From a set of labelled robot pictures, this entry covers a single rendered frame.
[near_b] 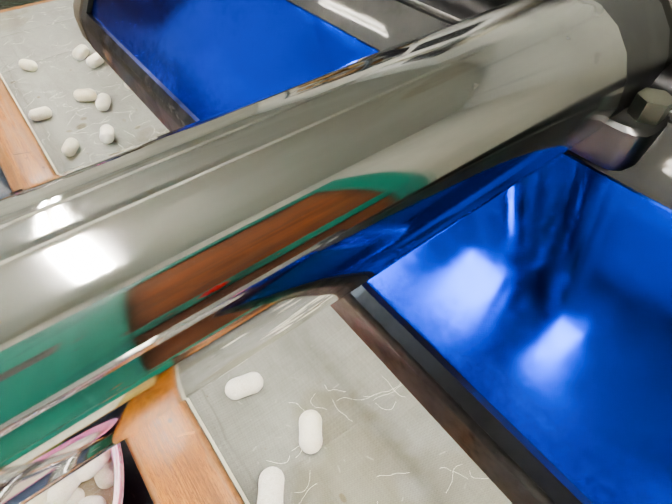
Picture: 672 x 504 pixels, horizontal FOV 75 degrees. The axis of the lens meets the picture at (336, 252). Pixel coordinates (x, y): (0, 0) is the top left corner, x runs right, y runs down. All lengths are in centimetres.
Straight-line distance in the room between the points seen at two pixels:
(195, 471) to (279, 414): 8
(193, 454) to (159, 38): 32
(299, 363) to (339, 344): 4
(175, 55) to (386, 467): 35
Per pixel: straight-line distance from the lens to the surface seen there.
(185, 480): 41
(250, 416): 44
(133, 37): 21
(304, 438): 40
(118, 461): 42
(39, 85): 99
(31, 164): 74
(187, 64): 17
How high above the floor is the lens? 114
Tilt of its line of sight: 50 degrees down
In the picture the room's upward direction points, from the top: straight up
